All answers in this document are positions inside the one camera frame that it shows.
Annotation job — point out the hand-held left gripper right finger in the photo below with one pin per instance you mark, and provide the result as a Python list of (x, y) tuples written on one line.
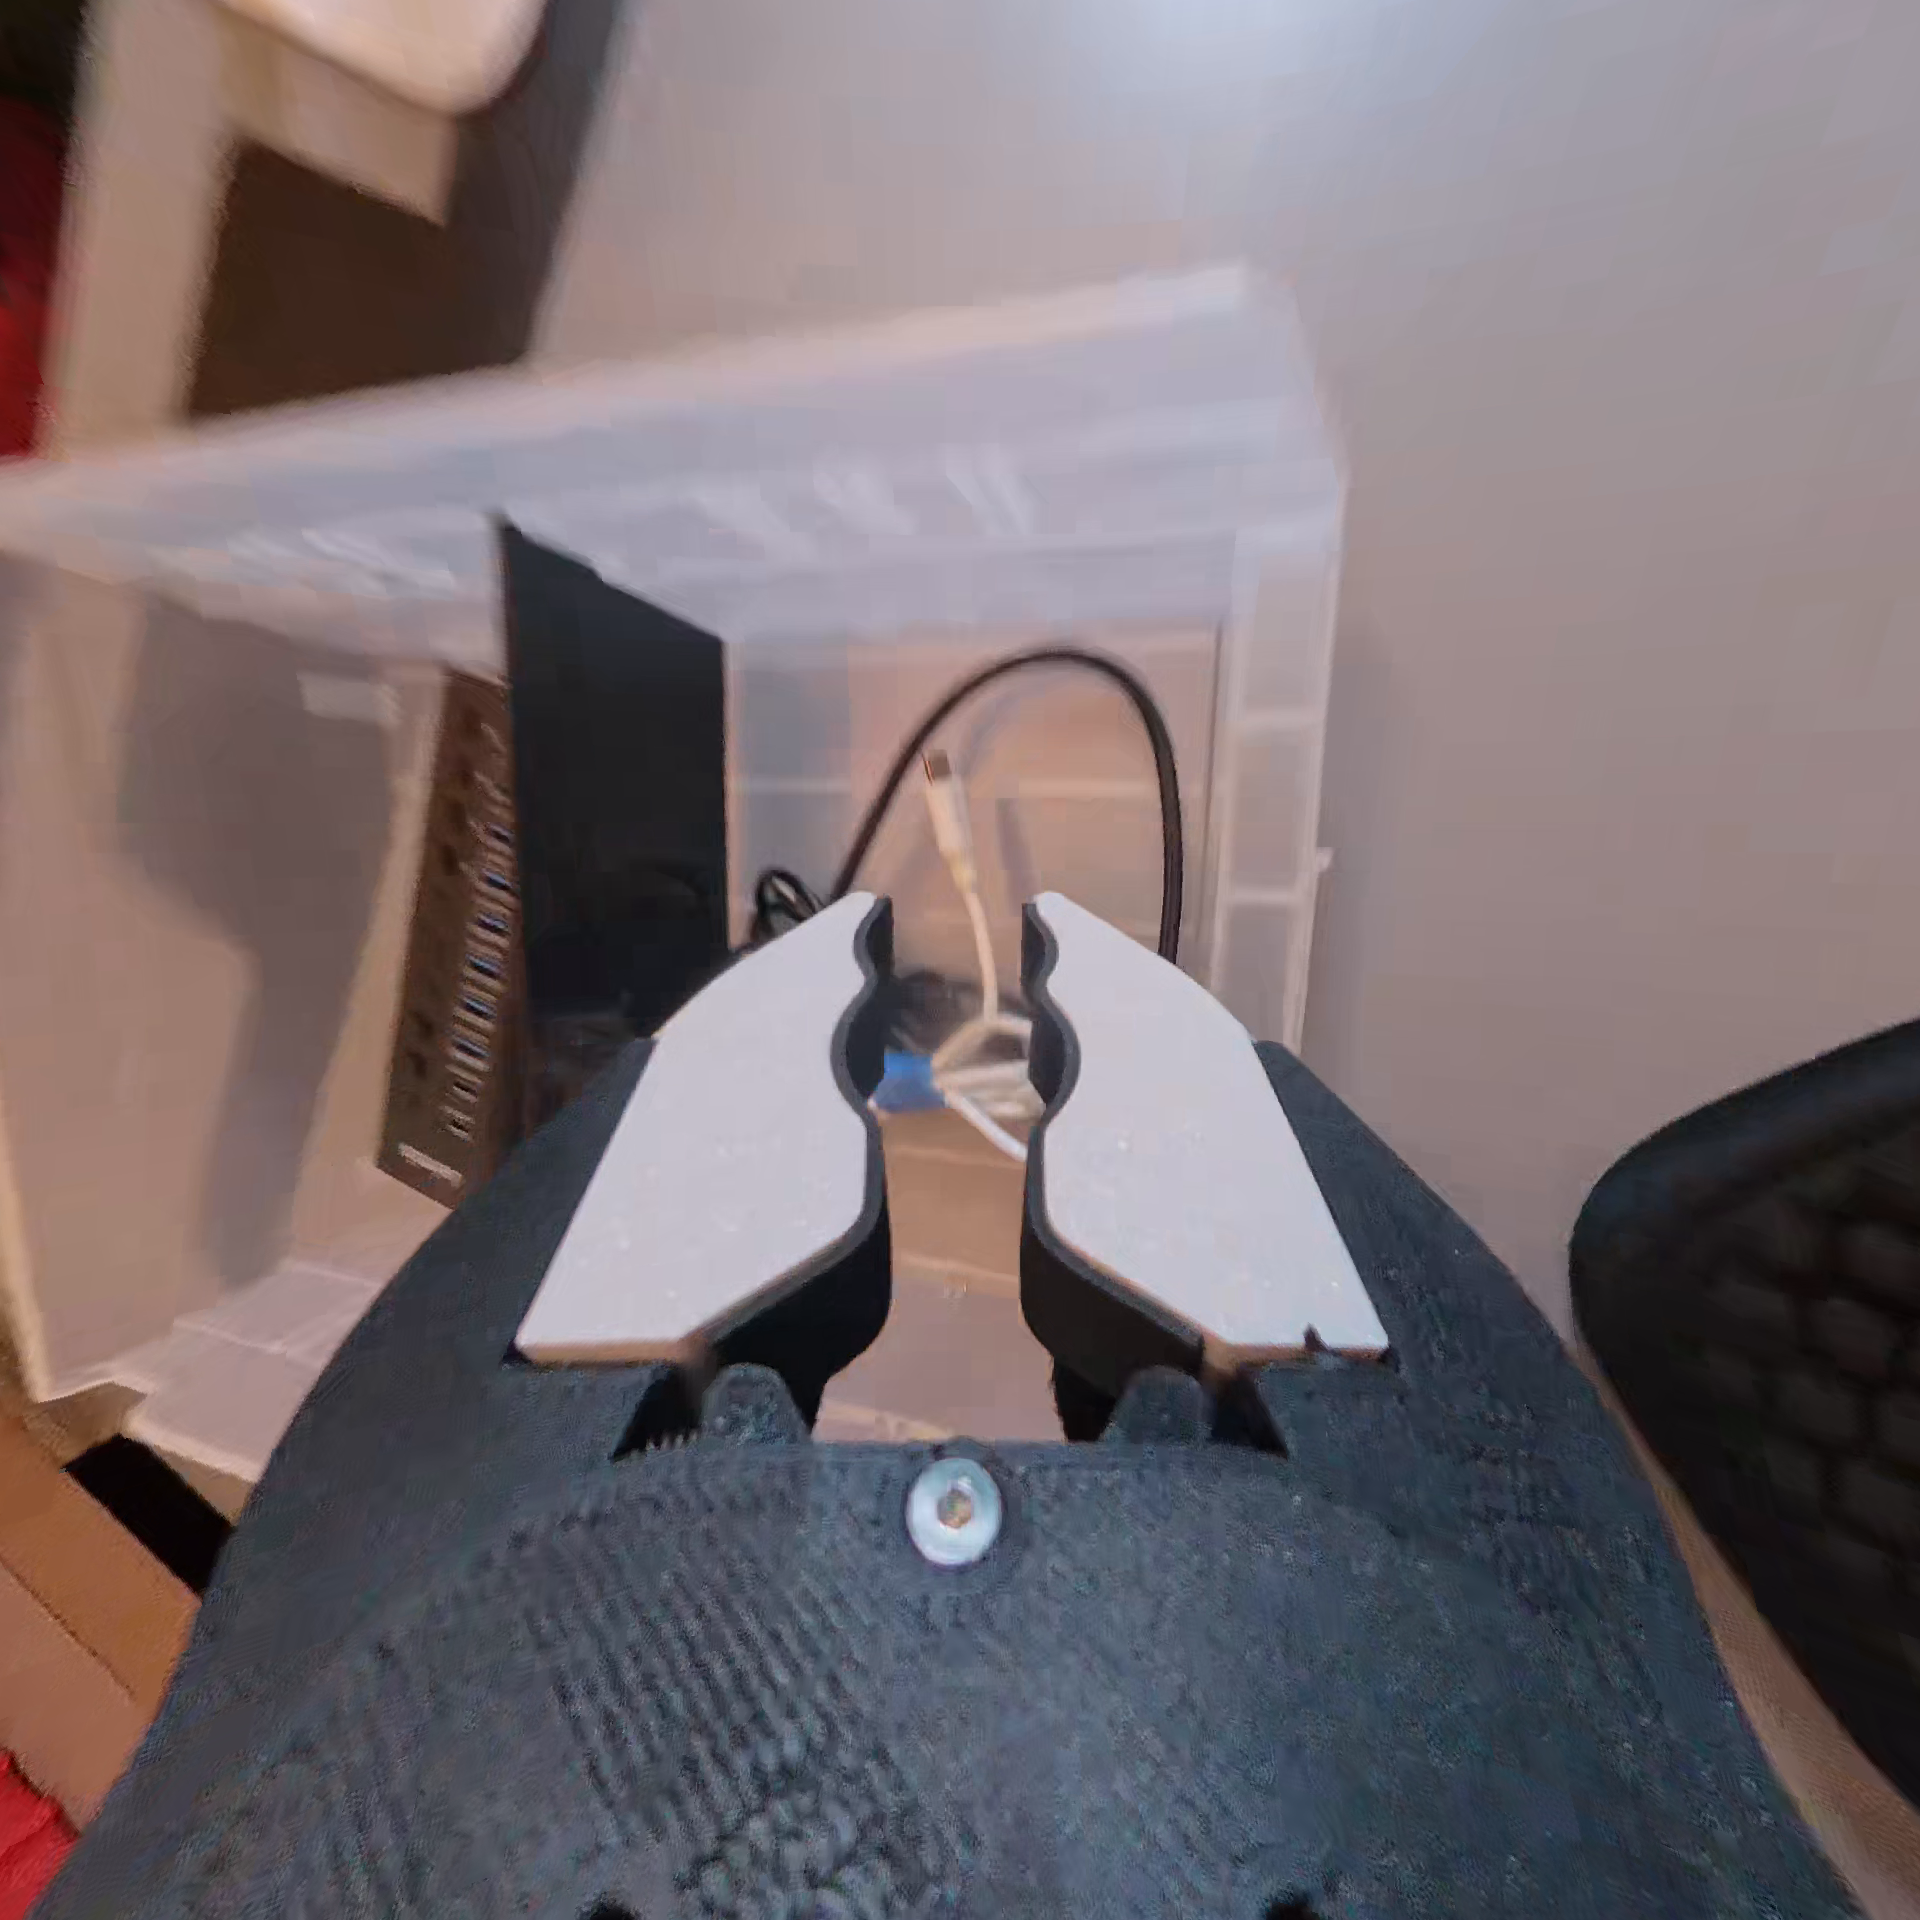
[(1200, 1185)]

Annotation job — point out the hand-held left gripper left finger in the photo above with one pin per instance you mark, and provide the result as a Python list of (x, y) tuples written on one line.
[(714, 1185)]

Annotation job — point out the clear plastic box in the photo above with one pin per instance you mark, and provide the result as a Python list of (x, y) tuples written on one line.
[(1050, 452)]

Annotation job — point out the black docking station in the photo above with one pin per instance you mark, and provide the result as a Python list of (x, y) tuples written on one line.
[(615, 780)]

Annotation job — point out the black padded wrist rest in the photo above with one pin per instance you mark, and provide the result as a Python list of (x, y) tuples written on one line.
[(1784, 1350)]

